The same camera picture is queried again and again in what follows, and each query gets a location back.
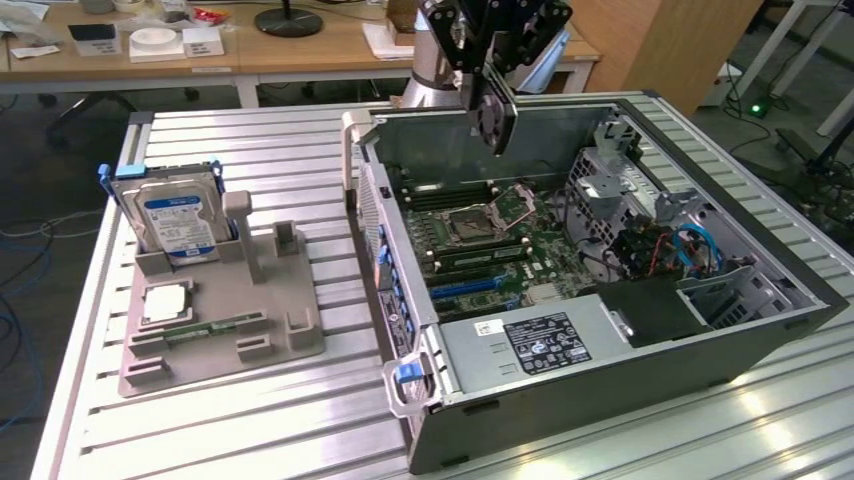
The open socket cover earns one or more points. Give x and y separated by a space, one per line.
517 205

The white labelled box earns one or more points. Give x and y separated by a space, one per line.
202 45

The white box with black top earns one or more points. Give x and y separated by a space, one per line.
97 47

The black floor stand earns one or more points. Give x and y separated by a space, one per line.
795 142

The white round container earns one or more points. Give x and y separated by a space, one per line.
157 45

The black plastic shroud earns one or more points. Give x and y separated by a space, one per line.
655 310

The red packet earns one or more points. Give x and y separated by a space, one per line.
209 16

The clear plastic bag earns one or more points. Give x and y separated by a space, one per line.
23 20

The blue expansion slot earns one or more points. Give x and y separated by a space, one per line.
461 289

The wooden cabinet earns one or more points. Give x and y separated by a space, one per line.
668 50

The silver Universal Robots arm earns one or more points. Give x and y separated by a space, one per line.
428 85

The silver CPU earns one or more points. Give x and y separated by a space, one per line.
167 302

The grey parts rack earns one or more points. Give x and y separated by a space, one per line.
221 300

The wooden desk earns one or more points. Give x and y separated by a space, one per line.
67 70

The grey cup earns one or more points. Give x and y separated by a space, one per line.
97 6

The CPU socket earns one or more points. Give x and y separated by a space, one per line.
474 225

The black monitor stand base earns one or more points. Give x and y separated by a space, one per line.
290 22

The black chair base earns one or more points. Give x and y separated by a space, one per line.
74 110

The open black PC case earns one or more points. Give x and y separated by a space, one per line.
601 400

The white desk frame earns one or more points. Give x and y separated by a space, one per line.
780 87

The blue case latch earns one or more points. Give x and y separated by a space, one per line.
409 374

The green motherboard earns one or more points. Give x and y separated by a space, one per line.
554 270

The metal disk bay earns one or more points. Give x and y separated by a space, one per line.
601 200

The green RAM stick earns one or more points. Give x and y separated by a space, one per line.
201 330

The black graphics card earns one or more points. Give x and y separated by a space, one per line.
501 130

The grey power supply unit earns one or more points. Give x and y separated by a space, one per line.
481 360

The hard disk in blue carrier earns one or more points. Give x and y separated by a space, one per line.
177 225

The small white paper tag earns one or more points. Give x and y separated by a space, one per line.
34 51

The stack of white papers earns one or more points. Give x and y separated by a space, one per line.
384 45

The black RAM stick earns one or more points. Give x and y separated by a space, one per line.
481 256

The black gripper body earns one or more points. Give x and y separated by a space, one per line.
501 15

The cardboard box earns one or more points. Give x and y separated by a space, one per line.
401 15

